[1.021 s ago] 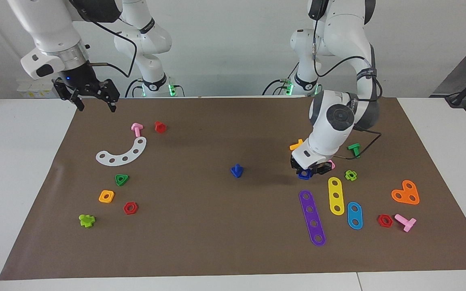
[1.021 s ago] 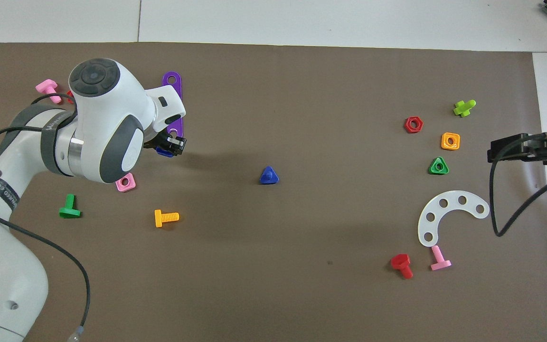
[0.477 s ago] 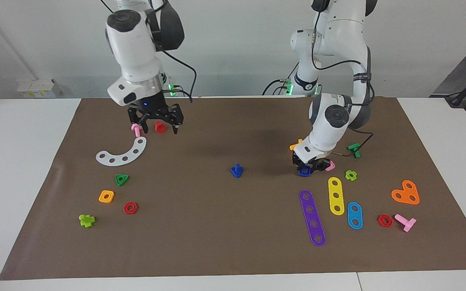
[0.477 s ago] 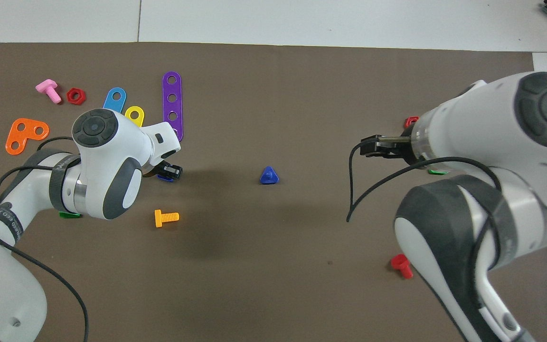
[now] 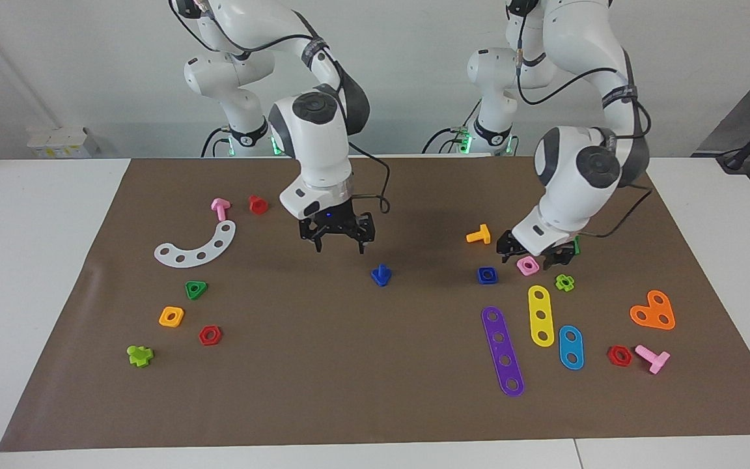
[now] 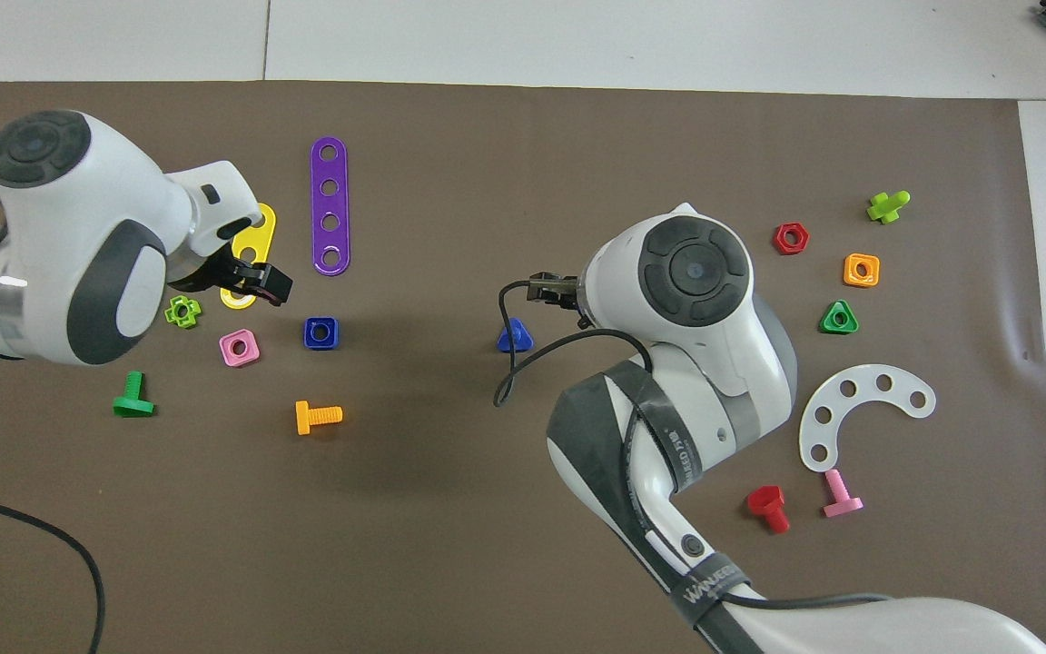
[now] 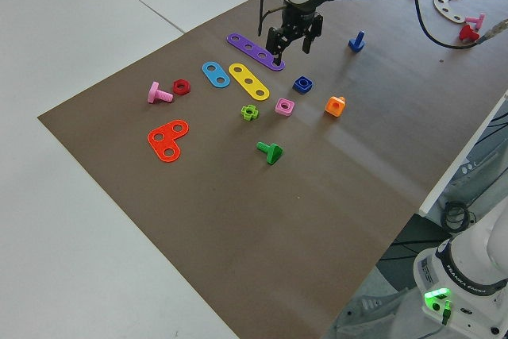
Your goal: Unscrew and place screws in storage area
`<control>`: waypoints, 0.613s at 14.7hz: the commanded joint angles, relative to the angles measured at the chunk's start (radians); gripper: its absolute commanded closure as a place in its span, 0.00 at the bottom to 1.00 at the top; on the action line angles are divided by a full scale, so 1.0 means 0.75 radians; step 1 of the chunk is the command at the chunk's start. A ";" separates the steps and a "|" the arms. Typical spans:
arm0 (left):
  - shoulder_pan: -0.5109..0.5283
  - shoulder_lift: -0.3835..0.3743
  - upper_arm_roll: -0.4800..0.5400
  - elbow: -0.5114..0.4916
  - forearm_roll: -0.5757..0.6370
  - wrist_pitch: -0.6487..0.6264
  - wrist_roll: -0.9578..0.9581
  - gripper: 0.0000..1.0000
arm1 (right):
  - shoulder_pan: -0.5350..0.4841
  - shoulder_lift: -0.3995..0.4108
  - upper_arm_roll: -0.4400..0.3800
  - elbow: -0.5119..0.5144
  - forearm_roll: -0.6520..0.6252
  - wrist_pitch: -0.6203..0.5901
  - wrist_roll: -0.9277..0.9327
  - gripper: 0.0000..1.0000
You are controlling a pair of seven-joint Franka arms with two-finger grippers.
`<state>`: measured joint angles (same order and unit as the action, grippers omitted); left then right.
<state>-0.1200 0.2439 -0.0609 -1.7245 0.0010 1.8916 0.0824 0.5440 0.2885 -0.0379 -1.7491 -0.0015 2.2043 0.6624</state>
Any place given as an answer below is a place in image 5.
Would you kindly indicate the red plastic screw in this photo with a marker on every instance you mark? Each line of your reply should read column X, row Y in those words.
column 258, row 205

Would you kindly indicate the brown table mat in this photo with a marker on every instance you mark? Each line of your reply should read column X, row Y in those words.
column 362, row 365

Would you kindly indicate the white curved perforated strip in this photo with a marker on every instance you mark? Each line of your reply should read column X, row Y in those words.
column 202, row 253

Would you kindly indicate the blue plastic screw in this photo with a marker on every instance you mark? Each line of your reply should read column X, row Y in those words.
column 381, row 278

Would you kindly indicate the yellow perforated strip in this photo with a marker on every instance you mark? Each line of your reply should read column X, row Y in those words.
column 541, row 316

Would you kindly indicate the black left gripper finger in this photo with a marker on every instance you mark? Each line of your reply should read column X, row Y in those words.
column 503, row 250
column 551, row 265

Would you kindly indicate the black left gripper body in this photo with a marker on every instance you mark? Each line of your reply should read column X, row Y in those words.
column 560, row 254

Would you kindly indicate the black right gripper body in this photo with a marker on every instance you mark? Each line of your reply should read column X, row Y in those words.
column 339, row 225

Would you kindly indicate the orange heart perforated plate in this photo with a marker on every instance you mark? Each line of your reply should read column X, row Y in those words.
column 653, row 311

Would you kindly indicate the green triangle plastic nut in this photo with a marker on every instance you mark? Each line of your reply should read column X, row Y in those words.
column 195, row 290

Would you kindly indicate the orange plastic screw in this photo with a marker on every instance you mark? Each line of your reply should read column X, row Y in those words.
column 479, row 235

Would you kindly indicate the pink plastic screw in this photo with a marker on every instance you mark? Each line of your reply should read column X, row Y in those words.
column 220, row 208
column 653, row 359

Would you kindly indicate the blue perforated strip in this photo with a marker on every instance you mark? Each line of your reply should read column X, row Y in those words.
column 571, row 347

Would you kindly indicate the blue square plastic nut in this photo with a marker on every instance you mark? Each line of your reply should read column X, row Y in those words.
column 483, row 279

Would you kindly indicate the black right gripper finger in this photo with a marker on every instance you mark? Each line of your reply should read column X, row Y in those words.
column 361, row 245
column 318, row 245

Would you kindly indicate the white box with labels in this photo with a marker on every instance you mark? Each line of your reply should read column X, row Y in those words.
column 62, row 142

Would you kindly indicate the red hexagon plastic nut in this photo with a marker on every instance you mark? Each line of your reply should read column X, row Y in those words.
column 209, row 335
column 620, row 355

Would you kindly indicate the pink square plastic nut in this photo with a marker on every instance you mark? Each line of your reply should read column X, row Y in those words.
column 527, row 265

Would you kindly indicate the lime green cross piece left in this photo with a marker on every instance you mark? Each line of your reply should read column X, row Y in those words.
column 140, row 355

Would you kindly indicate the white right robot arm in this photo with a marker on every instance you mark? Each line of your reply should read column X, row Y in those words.
column 316, row 143

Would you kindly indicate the orange square plastic nut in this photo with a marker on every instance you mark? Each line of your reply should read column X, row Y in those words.
column 171, row 317

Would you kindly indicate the purple perforated strip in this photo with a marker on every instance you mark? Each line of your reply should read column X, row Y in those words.
column 502, row 352

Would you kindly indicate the lime green flower nut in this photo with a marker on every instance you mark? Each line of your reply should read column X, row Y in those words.
column 564, row 282

